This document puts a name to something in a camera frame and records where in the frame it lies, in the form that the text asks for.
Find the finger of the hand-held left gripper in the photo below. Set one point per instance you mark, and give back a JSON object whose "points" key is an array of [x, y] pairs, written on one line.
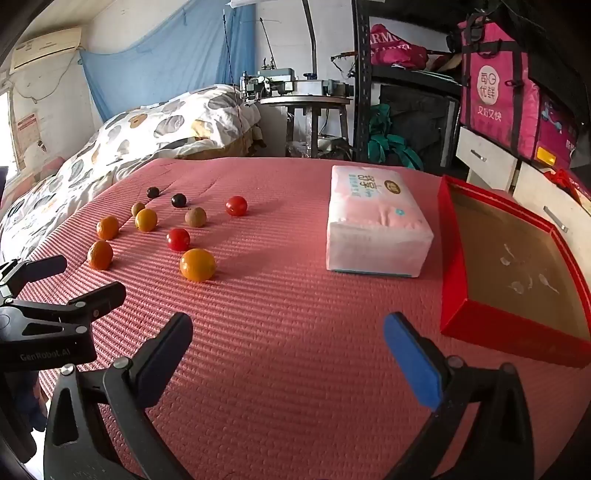
{"points": [[41, 268], [106, 297]]}

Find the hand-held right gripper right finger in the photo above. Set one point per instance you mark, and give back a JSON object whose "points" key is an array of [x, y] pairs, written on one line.
{"points": [[411, 364]]}

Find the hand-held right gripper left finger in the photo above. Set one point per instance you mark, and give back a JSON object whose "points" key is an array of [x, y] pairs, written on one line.
{"points": [[166, 355]]}

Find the small deep orange tangerine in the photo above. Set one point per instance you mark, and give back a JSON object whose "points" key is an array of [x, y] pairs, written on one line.
{"points": [[100, 254]]}

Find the small yellowish orange tangerine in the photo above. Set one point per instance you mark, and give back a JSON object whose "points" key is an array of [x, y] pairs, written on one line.
{"points": [[107, 228], [146, 219]]}

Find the red cherry tomato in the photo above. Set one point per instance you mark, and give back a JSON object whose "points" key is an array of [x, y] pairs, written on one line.
{"points": [[178, 239], [236, 206]]}

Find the small brown longan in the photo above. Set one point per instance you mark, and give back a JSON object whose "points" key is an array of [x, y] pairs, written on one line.
{"points": [[137, 208]]}

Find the large orange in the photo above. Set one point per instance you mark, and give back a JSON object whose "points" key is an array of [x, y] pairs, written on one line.
{"points": [[197, 265]]}

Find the dark round fruit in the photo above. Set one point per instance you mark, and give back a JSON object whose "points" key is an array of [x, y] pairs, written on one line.
{"points": [[153, 192], [178, 200]]}

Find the large brown longan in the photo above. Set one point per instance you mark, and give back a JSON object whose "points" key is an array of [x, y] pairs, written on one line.
{"points": [[195, 217]]}

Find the red cardboard box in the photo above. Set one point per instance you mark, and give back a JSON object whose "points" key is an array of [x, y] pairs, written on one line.
{"points": [[512, 272]]}

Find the pink tissue pack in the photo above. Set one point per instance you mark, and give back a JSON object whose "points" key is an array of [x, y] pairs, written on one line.
{"points": [[378, 221]]}

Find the white spotted quilt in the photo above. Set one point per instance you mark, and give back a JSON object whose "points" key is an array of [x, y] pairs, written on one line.
{"points": [[138, 134]]}

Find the small white drawer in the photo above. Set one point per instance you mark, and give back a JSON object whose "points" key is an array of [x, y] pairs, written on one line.
{"points": [[485, 159]]}

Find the white air conditioner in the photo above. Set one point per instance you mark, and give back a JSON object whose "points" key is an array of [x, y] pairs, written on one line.
{"points": [[41, 48]]}

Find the green cloth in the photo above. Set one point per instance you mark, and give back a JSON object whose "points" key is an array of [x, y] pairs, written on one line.
{"points": [[383, 138]]}

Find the red ribbon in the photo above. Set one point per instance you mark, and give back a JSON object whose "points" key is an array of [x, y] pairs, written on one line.
{"points": [[565, 177]]}

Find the clear plastic bag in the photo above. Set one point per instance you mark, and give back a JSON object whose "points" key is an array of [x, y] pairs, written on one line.
{"points": [[300, 148]]}

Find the dark cloth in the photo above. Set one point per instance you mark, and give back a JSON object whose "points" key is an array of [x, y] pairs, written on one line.
{"points": [[415, 120]]}

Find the blue net curtain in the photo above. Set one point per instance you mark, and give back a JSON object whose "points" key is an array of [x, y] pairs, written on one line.
{"points": [[161, 55]]}

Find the grey sewing machine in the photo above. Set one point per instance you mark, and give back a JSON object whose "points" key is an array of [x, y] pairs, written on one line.
{"points": [[277, 81]]}

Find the pink printed box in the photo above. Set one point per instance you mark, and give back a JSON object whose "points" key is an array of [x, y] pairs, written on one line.
{"points": [[556, 129]]}

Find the round metal table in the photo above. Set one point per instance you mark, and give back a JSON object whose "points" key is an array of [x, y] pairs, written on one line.
{"points": [[314, 104]]}

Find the pink delivery bag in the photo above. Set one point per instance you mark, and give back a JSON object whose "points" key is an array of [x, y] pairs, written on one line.
{"points": [[496, 92]]}

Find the black metal shelf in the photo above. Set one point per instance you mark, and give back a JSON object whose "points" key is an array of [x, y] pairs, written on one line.
{"points": [[361, 69]]}

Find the pink bag with lettering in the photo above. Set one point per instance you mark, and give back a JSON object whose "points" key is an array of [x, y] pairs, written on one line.
{"points": [[395, 46]]}

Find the curved metal pole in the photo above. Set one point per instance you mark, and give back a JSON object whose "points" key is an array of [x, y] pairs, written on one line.
{"points": [[313, 41]]}

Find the red wall notice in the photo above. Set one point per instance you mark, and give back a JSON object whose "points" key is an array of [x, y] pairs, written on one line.
{"points": [[27, 134]]}

